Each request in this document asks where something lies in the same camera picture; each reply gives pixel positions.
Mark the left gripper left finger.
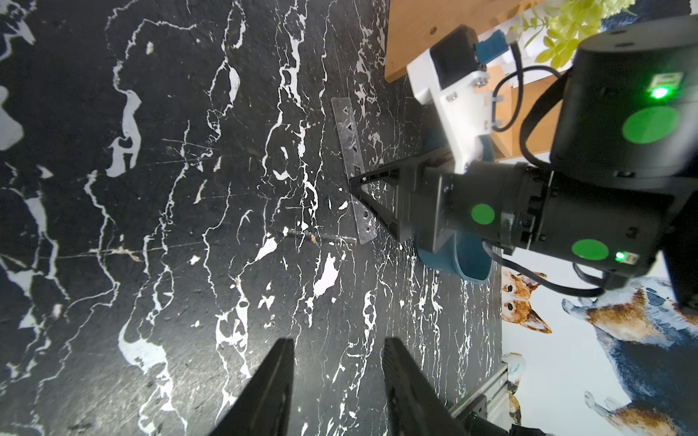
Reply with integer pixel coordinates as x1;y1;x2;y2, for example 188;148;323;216
210;338;294;436

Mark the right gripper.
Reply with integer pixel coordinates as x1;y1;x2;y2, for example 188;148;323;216
349;154;545;254

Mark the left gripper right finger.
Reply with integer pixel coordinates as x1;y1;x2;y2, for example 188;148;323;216
382;337;466;435

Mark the clear straight stencil ruler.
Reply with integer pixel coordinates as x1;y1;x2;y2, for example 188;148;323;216
331;97;377;245

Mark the teal plastic storage box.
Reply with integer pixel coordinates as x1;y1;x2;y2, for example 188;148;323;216
416;126;494;283

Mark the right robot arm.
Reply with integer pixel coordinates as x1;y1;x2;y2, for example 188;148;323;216
349;16;697;314

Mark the wooden desk shelf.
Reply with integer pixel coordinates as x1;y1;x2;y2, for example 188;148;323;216
384;0;571;162

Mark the potted flower white pot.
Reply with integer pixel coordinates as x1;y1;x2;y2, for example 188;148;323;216
510;0;635;70

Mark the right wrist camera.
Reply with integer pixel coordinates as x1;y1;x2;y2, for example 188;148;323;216
405;24;516;175

